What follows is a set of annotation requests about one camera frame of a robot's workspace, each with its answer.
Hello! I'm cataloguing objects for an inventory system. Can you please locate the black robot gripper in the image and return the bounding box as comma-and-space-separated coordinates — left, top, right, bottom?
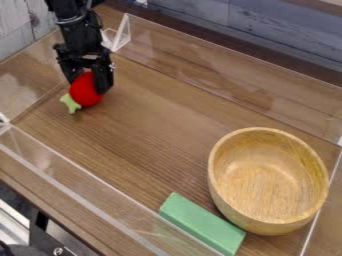
54, 11, 115, 94

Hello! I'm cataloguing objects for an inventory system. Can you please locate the red plush strawberry toy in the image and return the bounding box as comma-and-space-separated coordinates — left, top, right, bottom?
60, 71, 103, 114

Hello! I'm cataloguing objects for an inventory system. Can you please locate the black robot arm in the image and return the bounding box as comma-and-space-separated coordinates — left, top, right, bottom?
44, 0, 115, 94

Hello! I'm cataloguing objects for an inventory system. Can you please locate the light wooden bowl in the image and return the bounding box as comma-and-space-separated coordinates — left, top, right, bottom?
207, 127, 329, 236

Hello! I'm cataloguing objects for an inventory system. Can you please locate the green rectangular block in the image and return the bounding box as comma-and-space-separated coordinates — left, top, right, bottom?
159, 192, 246, 256

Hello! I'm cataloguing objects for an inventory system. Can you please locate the clear acrylic corner bracket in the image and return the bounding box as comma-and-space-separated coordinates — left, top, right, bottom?
102, 14, 131, 52

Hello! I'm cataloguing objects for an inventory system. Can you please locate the clear acrylic tray enclosure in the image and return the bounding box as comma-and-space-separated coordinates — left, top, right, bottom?
0, 12, 342, 256

